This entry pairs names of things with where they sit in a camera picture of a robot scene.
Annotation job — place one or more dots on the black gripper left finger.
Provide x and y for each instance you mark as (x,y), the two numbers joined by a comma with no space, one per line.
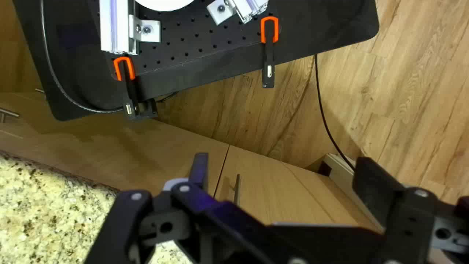
(195,214)

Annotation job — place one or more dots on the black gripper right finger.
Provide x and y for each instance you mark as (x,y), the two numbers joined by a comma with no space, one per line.
(410,220)

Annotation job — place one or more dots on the wooden vanity cabinet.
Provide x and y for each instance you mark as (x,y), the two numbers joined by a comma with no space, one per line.
(121,146)

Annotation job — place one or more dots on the orange black clamp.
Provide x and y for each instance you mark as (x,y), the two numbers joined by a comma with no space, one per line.
(268,29)
(124,67)

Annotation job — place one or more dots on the black perforated base board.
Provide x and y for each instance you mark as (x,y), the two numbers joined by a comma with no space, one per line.
(205,48)

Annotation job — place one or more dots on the aluminium corner bracket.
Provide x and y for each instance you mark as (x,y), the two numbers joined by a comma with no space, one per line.
(146,29)
(219,10)

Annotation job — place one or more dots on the aluminium profile rail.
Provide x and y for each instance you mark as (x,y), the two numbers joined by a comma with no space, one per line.
(114,23)
(249,8)

